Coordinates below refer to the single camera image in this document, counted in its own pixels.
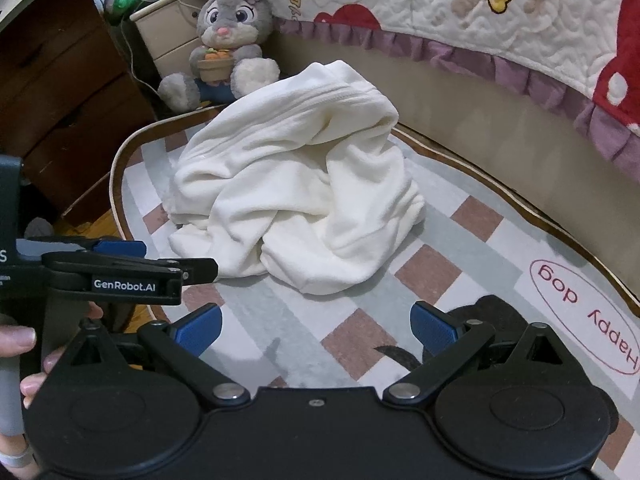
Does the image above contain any white cable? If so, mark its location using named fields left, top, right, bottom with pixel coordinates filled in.
left=120, top=0, right=161, bottom=96

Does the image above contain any white fleece jacket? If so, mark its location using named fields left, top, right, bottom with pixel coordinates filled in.
left=167, top=60, right=427, bottom=296

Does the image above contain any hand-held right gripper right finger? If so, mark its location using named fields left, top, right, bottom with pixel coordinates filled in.
left=382, top=301, right=571, bottom=404

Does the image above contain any white quilted bedspread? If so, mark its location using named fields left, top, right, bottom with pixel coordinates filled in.
left=262, top=0, right=640, bottom=176

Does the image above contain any grey bunny plush toy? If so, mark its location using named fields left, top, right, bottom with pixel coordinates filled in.
left=157, top=0, right=281, bottom=111

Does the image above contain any beige bed base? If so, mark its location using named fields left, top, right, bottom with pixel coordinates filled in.
left=272, top=32, right=640, bottom=306

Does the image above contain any cream bedside cabinet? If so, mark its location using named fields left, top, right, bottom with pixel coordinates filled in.
left=130, top=0, right=208, bottom=81

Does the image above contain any checkered rug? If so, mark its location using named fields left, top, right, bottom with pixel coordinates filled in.
left=109, top=102, right=640, bottom=480

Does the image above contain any brown wooden dresser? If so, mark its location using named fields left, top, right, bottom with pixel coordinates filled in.
left=0, top=0, right=156, bottom=226

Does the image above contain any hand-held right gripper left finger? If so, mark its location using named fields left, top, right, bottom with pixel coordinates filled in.
left=67, top=304, right=251, bottom=407

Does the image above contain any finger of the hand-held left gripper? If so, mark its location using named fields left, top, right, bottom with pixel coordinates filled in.
left=25, top=236, right=147, bottom=263
left=41, top=256, right=219, bottom=307

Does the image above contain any person's left hand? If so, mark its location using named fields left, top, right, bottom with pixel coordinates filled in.
left=0, top=304, right=104, bottom=480

